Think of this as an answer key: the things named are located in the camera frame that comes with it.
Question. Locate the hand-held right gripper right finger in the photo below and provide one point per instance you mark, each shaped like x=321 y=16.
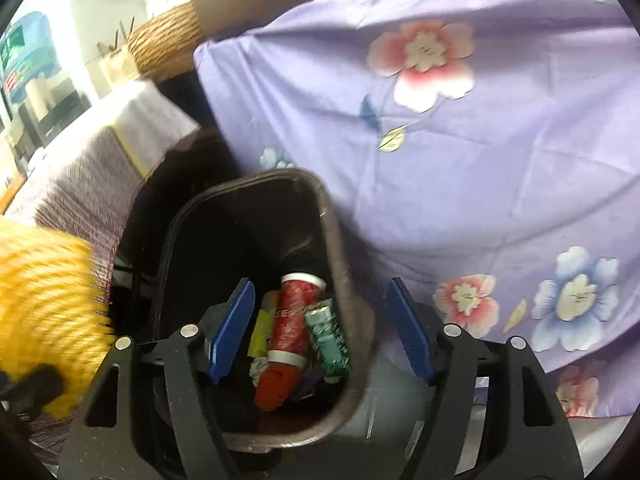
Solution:
x=411 y=335

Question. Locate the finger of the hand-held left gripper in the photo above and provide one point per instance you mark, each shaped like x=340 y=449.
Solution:
x=35 y=389

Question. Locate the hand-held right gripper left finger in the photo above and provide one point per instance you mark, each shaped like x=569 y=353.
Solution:
x=230 y=332

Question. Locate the small yellow wrapper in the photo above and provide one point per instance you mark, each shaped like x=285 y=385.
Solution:
x=262 y=327

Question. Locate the white paper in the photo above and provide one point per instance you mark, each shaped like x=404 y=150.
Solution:
x=258 y=371

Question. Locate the red chip canister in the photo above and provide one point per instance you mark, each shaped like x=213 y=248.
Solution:
x=292 y=320

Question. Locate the green snack packet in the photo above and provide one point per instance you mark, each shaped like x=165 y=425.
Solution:
x=327 y=340

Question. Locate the yellow foam fruit net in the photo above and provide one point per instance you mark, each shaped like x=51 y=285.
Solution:
x=45 y=300

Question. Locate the dark trash bin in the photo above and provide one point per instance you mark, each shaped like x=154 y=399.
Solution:
x=240 y=240

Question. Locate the purple snack bag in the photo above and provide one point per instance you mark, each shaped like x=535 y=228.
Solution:
x=310 y=385

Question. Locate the purple floral cloth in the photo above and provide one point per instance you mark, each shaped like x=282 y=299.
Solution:
x=450 y=185

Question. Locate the striped tablecloth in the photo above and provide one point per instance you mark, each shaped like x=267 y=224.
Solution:
x=90 y=175

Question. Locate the beige cutlery basket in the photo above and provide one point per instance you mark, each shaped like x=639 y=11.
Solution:
x=117 y=66

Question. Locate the woven basin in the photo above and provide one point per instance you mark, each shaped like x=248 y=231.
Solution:
x=165 y=42

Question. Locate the bundle of chopsticks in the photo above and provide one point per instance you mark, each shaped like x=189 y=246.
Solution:
x=124 y=35

